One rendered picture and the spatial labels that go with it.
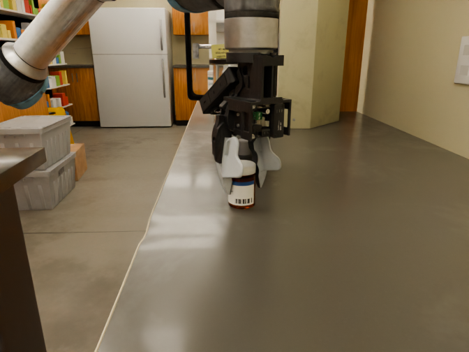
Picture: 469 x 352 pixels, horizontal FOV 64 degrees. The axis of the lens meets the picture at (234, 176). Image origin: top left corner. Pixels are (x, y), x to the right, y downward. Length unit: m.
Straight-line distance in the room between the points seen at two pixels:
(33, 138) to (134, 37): 3.44
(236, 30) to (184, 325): 0.36
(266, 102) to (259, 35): 0.09
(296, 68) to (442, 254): 0.83
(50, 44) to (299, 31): 0.69
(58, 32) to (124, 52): 5.24
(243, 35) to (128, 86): 5.77
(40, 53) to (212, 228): 0.67
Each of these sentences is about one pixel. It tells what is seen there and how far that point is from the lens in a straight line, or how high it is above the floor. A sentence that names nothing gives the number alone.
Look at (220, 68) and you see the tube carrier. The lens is 0.85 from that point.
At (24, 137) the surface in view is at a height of 0.59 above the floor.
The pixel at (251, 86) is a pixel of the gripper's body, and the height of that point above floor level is 1.14.
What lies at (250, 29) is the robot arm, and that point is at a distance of 0.52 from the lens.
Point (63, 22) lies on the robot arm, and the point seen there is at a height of 1.24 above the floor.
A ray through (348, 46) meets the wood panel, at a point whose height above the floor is 1.20.
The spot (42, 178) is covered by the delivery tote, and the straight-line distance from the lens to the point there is 3.18.
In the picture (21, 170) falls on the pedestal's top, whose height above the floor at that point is 0.92.
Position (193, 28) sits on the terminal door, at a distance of 1.56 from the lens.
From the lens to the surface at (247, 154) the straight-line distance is 0.78.
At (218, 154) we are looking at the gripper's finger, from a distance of 0.56.
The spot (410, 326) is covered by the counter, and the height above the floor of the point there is 0.94.
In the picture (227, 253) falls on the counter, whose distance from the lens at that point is 0.48.
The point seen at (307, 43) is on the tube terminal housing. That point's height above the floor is 1.20.
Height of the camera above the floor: 1.18
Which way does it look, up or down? 18 degrees down
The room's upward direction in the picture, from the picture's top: straight up
